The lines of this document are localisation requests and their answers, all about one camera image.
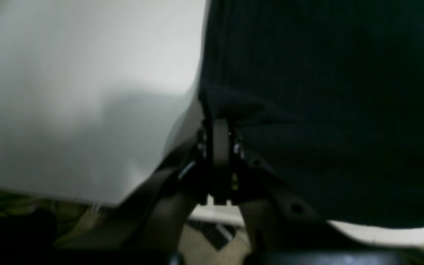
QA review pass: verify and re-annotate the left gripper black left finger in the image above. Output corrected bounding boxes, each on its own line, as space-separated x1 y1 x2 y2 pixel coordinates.
56 119 216 265

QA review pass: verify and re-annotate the black T-shirt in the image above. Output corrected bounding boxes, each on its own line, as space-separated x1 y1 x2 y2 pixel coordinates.
199 0 424 228

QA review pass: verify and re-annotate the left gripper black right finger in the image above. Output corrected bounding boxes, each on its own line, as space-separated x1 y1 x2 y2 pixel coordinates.
214 120 424 265

